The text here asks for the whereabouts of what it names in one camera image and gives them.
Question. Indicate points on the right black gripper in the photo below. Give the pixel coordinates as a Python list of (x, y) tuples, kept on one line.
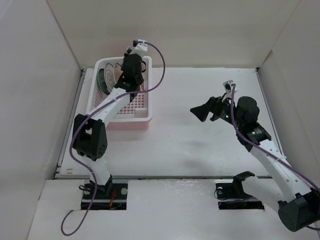
[(213, 105)]

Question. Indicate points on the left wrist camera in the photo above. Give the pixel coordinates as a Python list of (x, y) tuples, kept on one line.
[(139, 47)]

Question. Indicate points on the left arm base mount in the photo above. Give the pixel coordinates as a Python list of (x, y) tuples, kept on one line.
[(116, 200)]

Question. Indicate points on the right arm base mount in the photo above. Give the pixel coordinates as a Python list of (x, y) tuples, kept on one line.
[(231, 198)]

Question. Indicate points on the white plate with flower emblem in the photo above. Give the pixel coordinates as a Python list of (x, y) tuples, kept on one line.
[(109, 77)]

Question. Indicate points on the dark teal patterned plate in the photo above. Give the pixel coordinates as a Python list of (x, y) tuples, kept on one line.
[(101, 81)]

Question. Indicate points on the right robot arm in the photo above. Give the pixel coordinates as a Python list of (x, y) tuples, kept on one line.
[(296, 201)]

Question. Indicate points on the orange sunburst plate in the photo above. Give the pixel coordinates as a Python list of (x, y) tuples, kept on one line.
[(117, 71)]

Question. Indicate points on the pink plastic dish rack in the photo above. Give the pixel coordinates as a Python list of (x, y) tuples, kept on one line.
[(134, 116)]

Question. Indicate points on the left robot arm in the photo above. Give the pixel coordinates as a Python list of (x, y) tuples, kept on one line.
[(89, 136)]

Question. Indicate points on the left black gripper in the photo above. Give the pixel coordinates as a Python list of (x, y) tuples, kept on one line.
[(124, 61)]

